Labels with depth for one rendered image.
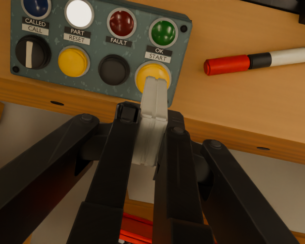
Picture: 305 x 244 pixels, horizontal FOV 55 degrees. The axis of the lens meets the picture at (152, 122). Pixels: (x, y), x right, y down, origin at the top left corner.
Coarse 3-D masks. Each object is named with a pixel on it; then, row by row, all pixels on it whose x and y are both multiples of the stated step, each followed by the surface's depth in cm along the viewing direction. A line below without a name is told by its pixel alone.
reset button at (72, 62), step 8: (72, 48) 25; (64, 56) 24; (72, 56) 24; (80, 56) 24; (64, 64) 25; (72, 64) 24; (80, 64) 25; (64, 72) 25; (72, 72) 25; (80, 72) 25
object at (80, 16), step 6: (78, 0) 23; (72, 6) 23; (78, 6) 23; (84, 6) 23; (72, 12) 24; (78, 12) 23; (84, 12) 23; (90, 12) 24; (72, 18) 24; (78, 18) 24; (84, 18) 24; (90, 18) 24; (78, 24) 24; (84, 24) 24
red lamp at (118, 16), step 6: (120, 12) 24; (126, 12) 24; (114, 18) 24; (120, 18) 24; (126, 18) 24; (132, 18) 24; (114, 24) 24; (120, 24) 24; (126, 24) 24; (132, 24) 24; (114, 30) 24; (120, 30) 24; (126, 30) 24
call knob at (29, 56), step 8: (24, 40) 24; (32, 40) 24; (16, 48) 24; (24, 48) 24; (32, 48) 24; (40, 48) 24; (16, 56) 25; (24, 56) 24; (32, 56) 24; (40, 56) 24; (24, 64) 25; (32, 64) 25; (40, 64) 25
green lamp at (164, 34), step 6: (156, 24) 24; (162, 24) 24; (168, 24) 24; (156, 30) 24; (162, 30) 24; (168, 30) 24; (174, 30) 24; (156, 36) 24; (162, 36) 24; (168, 36) 24; (174, 36) 24; (156, 42) 24; (162, 42) 24; (168, 42) 24
